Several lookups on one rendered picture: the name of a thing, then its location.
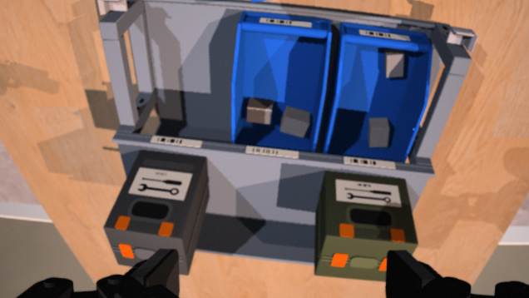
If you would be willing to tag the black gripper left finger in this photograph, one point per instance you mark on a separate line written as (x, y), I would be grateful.
(160, 273)

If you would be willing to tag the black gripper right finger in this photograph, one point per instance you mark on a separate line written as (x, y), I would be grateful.
(405, 276)

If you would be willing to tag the dark grey tool case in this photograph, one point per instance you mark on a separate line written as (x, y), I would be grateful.
(162, 204)

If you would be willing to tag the small brown block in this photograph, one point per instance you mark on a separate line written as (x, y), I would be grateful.
(259, 110)

